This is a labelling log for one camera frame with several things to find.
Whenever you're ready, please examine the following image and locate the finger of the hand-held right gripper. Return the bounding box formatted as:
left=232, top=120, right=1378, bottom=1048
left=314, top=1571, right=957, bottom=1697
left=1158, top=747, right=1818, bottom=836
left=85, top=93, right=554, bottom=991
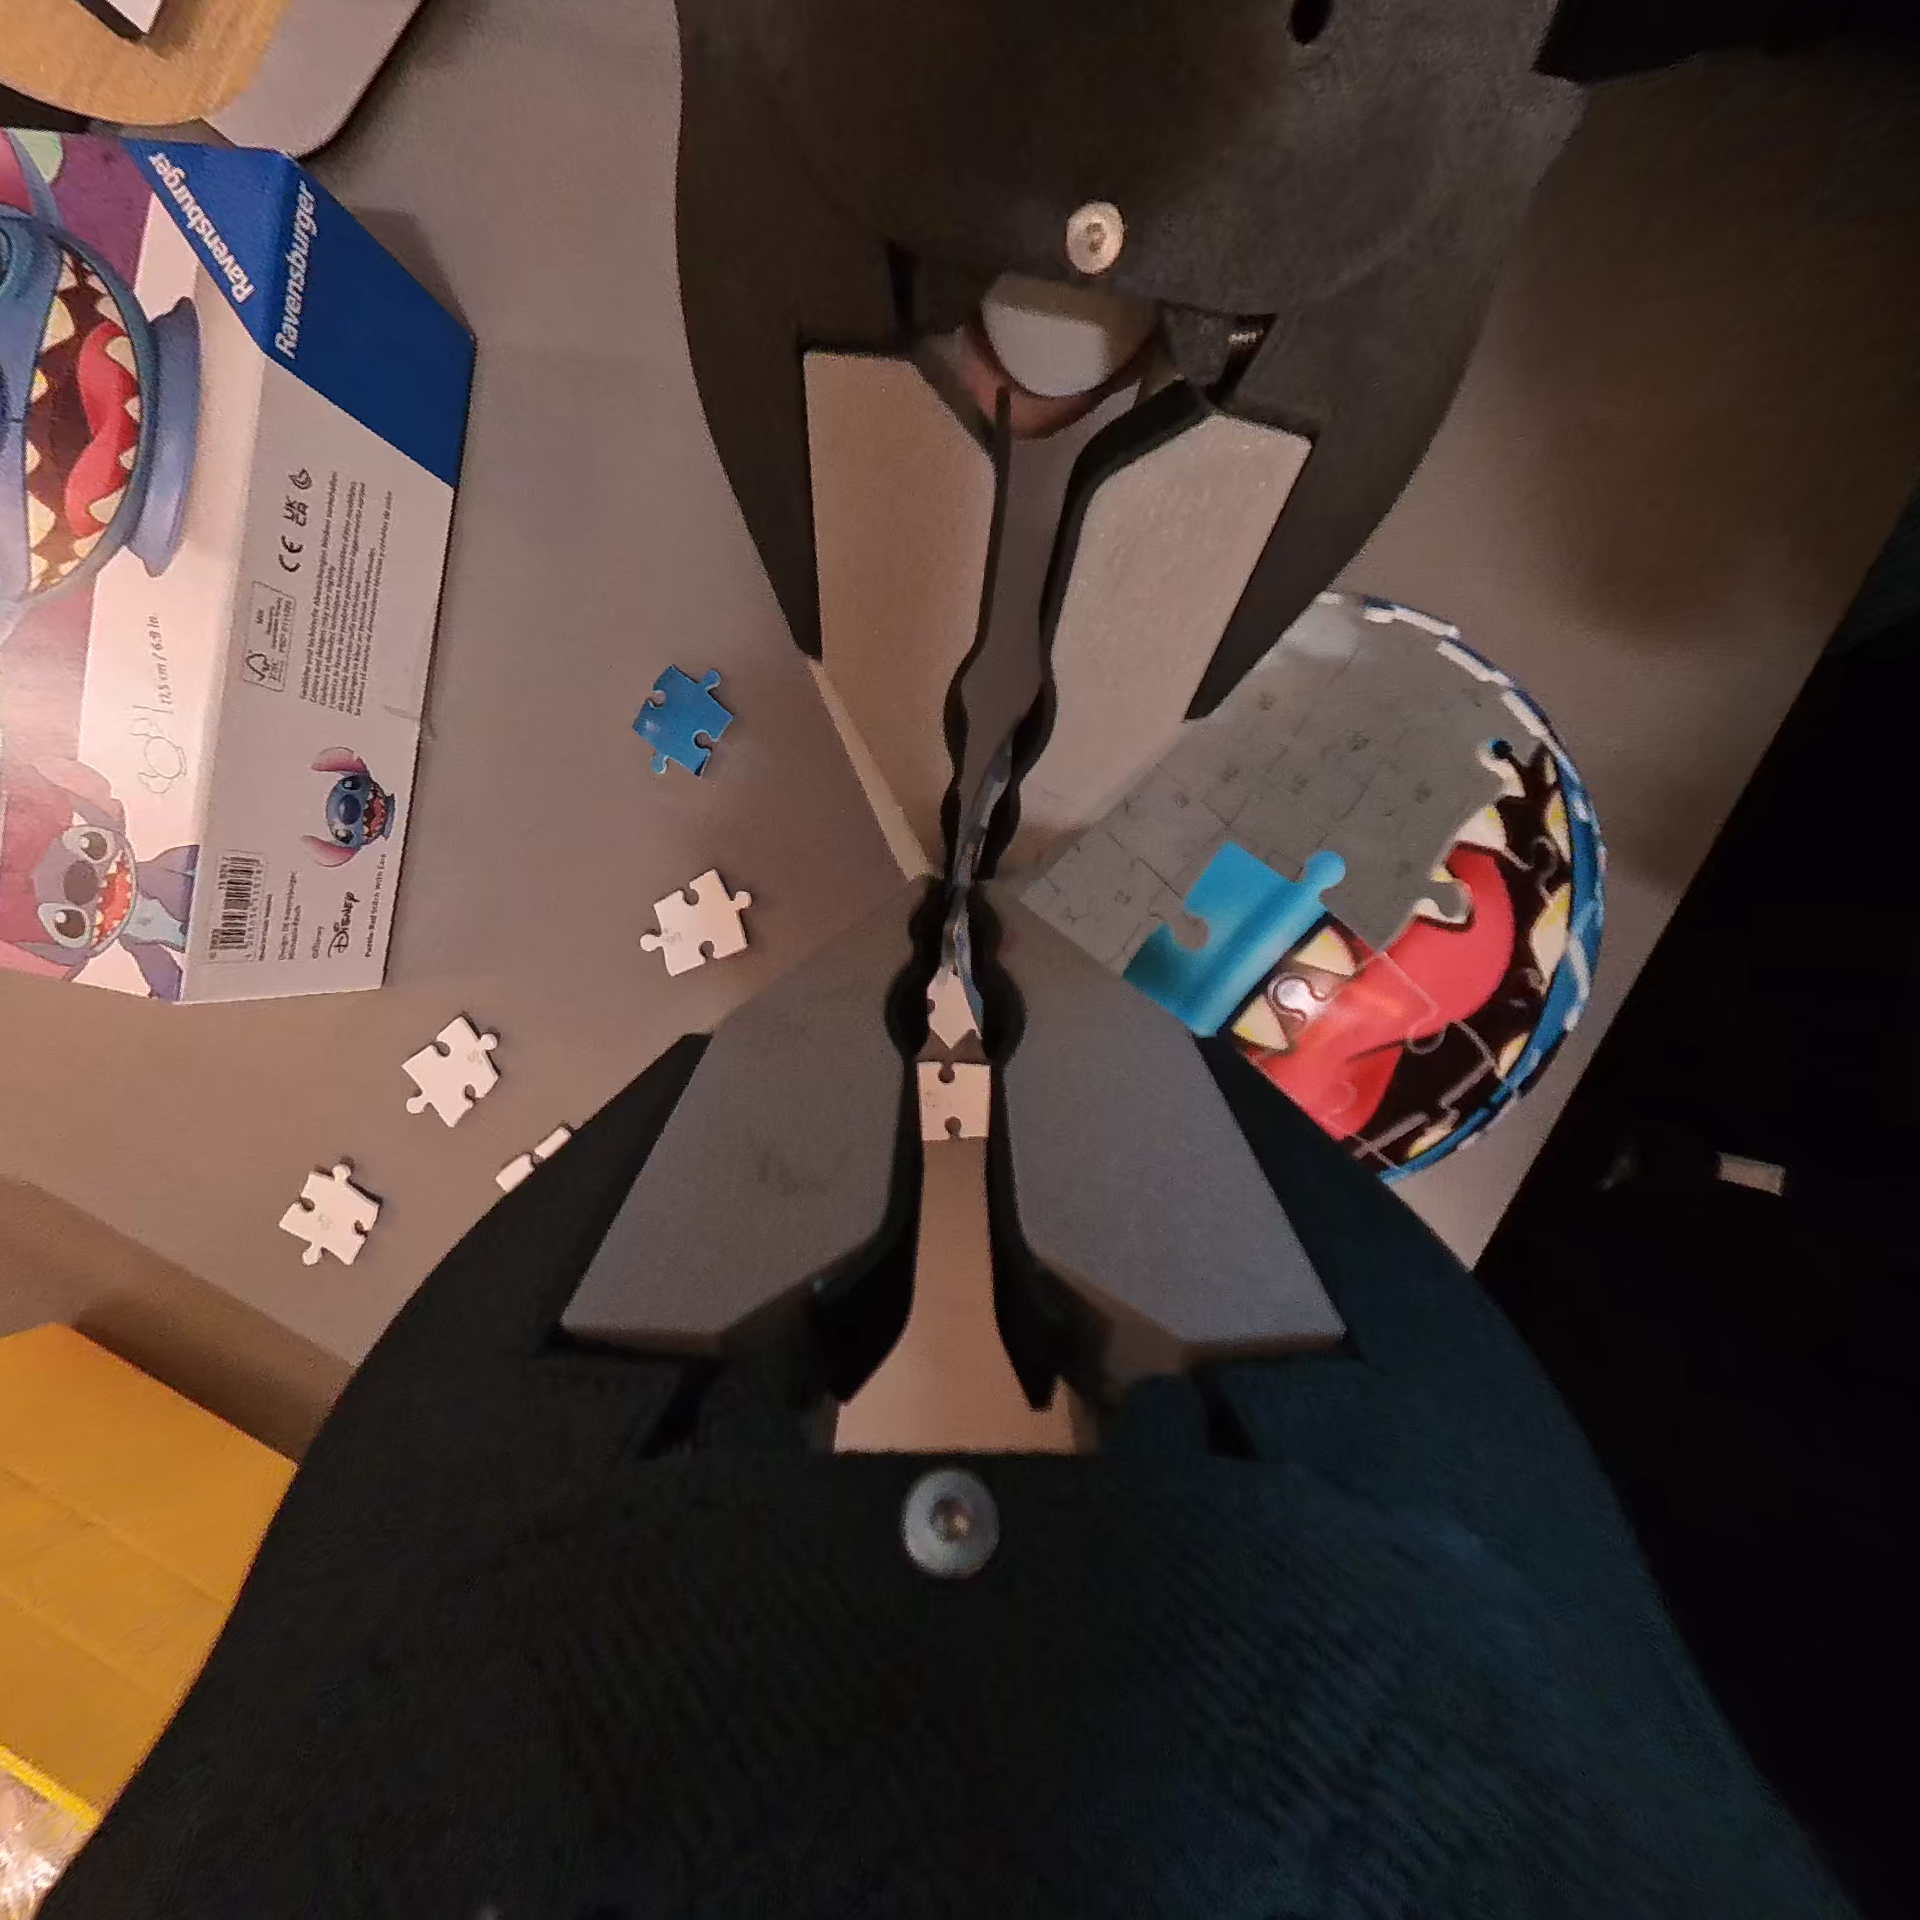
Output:
left=982, top=396, right=1327, bottom=893
left=799, top=344, right=1025, bottom=893

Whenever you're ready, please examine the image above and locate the blue puzzle piece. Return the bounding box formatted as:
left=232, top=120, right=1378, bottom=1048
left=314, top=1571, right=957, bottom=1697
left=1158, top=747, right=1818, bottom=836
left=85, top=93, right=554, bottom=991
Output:
left=631, top=663, right=739, bottom=780

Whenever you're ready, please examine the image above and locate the blue-edged puzzle piece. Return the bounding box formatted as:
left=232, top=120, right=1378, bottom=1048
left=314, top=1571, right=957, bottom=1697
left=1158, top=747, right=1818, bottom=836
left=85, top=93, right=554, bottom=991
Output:
left=922, top=731, right=1037, bottom=1056

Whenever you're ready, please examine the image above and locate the yellow box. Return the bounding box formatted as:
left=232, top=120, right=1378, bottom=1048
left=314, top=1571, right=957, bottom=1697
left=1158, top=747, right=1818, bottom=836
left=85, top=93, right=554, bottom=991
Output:
left=0, top=1320, right=302, bottom=1821

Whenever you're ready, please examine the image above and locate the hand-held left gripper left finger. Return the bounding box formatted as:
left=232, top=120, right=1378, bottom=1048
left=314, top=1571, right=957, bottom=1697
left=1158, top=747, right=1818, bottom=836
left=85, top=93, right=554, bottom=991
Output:
left=559, top=898, right=944, bottom=1417

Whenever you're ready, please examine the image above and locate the partly built puzzle ball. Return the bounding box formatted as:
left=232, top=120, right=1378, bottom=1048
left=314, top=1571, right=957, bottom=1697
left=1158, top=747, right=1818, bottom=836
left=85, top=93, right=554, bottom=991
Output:
left=1021, top=588, right=1607, bottom=1191

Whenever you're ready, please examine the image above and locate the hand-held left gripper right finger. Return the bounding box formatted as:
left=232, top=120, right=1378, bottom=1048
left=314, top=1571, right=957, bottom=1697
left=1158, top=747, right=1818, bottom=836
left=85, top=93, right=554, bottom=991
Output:
left=961, top=898, right=1345, bottom=1413

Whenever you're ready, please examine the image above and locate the clear plastic bag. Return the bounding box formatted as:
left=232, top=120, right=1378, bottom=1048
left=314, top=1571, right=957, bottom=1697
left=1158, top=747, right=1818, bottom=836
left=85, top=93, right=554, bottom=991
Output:
left=0, top=1743, right=112, bottom=1920

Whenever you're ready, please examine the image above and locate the brown cardboard sheet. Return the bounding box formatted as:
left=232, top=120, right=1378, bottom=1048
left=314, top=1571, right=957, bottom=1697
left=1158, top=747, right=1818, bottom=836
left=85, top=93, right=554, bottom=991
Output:
left=0, top=0, right=431, bottom=161

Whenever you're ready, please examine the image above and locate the puzzle box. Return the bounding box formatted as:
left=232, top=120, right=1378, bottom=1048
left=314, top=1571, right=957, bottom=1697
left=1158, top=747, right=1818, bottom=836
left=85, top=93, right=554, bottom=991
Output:
left=0, top=127, right=479, bottom=1006

